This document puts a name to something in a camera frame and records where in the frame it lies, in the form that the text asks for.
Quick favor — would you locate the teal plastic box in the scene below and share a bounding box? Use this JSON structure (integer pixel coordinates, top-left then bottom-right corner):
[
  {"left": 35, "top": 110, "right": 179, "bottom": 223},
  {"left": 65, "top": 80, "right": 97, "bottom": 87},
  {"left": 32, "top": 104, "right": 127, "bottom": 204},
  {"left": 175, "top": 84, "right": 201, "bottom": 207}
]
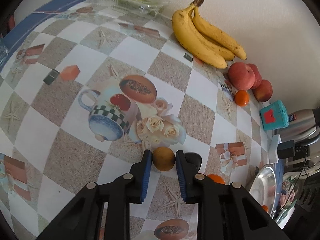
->
[{"left": 259, "top": 100, "right": 289, "bottom": 131}]

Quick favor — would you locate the steel bowl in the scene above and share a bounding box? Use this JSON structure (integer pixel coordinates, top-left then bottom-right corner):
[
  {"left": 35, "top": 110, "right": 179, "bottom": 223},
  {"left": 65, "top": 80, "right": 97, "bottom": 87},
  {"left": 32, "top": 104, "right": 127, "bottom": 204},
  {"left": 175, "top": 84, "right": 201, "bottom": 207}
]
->
[{"left": 247, "top": 165, "right": 277, "bottom": 215}]

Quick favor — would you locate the small tangerine near apples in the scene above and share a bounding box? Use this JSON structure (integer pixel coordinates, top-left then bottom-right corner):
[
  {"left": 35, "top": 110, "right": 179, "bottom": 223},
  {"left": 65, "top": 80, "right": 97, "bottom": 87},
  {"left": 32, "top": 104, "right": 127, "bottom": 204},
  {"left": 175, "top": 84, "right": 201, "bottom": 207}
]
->
[{"left": 234, "top": 90, "right": 249, "bottom": 107}]

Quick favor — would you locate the red apple right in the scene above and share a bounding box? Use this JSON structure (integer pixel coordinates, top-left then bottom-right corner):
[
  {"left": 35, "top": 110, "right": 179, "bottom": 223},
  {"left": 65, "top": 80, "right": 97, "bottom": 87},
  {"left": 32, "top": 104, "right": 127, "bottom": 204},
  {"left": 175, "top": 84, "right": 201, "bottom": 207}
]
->
[{"left": 252, "top": 79, "right": 273, "bottom": 102}]

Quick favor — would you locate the black cable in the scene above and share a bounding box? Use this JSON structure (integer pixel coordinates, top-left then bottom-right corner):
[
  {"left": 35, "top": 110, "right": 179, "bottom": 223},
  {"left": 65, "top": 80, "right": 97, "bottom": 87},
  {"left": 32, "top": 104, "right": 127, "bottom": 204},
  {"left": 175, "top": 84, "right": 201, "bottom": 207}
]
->
[{"left": 282, "top": 144, "right": 316, "bottom": 210}]

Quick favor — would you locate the white power strip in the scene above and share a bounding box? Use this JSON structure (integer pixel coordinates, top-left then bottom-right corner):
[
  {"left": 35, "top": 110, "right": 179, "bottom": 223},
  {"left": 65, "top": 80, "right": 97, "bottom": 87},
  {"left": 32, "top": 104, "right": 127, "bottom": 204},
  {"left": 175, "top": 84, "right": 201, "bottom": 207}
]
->
[{"left": 268, "top": 134, "right": 281, "bottom": 164}]

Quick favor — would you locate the red apple middle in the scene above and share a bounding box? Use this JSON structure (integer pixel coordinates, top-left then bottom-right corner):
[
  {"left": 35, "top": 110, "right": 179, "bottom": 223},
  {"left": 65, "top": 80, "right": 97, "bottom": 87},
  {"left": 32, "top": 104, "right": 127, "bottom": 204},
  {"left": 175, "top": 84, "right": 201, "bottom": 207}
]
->
[{"left": 247, "top": 63, "right": 262, "bottom": 89}]

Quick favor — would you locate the steel electric kettle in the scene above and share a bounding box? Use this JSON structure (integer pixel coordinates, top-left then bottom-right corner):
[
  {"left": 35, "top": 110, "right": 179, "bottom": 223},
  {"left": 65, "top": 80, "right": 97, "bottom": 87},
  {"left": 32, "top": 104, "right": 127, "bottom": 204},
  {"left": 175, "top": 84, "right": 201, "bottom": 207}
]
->
[{"left": 279, "top": 108, "right": 320, "bottom": 146}]

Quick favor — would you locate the yellow banana bunch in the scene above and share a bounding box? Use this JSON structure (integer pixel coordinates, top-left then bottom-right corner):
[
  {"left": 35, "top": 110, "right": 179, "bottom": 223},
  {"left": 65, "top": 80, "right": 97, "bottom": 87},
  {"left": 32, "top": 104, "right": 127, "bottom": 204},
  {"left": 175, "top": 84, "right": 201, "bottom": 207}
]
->
[{"left": 171, "top": 0, "right": 247, "bottom": 69}]

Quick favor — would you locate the brown longan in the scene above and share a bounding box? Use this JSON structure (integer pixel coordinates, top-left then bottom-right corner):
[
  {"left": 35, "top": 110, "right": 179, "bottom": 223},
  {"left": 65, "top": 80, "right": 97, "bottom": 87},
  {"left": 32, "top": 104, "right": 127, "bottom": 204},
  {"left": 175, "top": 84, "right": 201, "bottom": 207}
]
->
[{"left": 152, "top": 147, "right": 175, "bottom": 171}]

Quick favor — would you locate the orange tangerine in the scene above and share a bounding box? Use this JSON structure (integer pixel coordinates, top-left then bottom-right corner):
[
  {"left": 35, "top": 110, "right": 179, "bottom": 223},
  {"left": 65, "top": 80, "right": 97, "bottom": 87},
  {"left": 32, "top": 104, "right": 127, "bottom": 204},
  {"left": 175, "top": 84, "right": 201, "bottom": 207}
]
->
[
  {"left": 207, "top": 174, "right": 226, "bottom": 185},
  {"left": 261, "top": 205, "right": 268, "bottom": 212}
]

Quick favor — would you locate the pale red apple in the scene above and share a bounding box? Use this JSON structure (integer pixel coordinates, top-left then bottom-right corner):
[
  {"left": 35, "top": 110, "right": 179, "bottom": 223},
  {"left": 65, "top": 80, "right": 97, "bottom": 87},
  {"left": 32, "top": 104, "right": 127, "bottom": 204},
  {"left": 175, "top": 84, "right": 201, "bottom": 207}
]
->
[{"left": 228, "top": 62, "right": 255, "bottom": 90}]

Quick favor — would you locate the black power adapter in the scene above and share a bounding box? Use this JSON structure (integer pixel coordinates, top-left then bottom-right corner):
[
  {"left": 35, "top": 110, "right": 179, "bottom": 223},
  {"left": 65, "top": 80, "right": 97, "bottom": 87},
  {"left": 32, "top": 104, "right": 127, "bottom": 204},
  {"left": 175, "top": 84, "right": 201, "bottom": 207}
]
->
[{"left": 277, "top": 140, "right": 296, "bottom": 159}]

